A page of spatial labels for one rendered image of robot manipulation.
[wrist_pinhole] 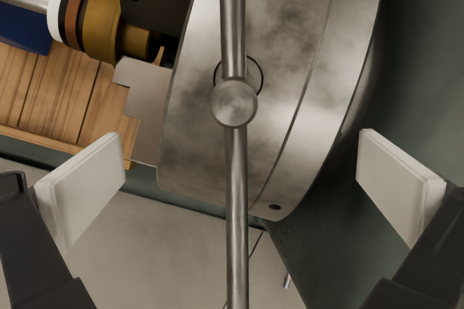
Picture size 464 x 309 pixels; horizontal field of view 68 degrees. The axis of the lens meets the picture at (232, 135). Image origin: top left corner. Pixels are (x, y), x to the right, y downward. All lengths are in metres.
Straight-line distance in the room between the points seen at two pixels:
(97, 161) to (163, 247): 1.40
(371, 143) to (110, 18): 0.28
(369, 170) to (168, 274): 1.45
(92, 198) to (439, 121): 0.22
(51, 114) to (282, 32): 0.48
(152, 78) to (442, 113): 0.27
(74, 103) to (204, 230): 1.02
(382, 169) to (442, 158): 0.10
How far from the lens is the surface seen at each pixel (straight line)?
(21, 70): 0.67
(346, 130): 0.31
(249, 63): 0.24
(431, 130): 0.26
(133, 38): 0.38
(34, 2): 0.44
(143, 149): 0.38
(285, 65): 0.24
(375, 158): 0.17
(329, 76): 0.24
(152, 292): 1.64
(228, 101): 0.15
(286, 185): 0.28
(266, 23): 0.24
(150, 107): 0.37
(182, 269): 1.58
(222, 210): 0.95
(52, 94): 0.64
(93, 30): 0.38
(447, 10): 0.29
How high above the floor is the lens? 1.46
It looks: 87 degrees down
